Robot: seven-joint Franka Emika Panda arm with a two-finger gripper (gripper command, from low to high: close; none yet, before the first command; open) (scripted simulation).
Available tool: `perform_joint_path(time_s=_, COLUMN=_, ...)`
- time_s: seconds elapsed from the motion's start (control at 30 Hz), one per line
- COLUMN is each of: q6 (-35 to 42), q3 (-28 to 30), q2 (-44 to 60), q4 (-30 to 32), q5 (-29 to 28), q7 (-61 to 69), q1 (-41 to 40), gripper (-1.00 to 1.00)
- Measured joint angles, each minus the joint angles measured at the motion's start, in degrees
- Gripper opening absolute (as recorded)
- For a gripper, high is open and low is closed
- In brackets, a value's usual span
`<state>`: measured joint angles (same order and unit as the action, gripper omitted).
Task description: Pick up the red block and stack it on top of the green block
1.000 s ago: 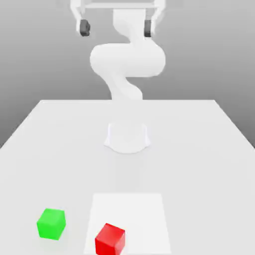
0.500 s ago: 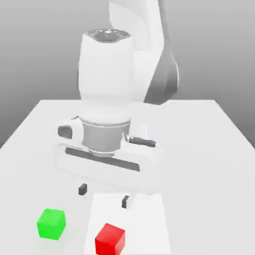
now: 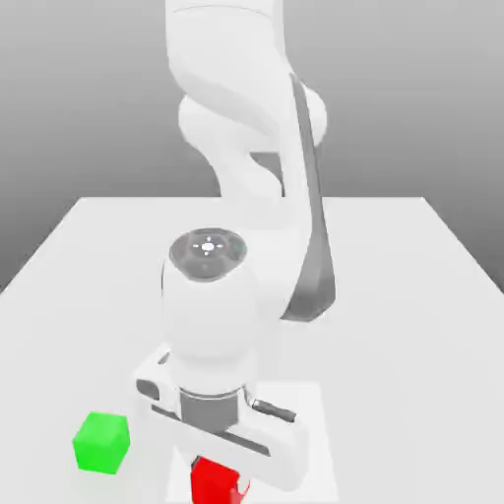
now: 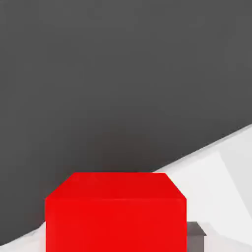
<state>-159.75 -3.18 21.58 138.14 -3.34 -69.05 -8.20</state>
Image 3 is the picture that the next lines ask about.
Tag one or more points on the small red cube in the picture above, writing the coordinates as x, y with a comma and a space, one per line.
210, 482

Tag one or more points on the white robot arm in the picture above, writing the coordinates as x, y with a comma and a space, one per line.
220, 315

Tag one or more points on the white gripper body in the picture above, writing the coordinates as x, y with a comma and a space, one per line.
252, 453

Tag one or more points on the small green cube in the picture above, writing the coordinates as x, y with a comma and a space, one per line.
101, 443

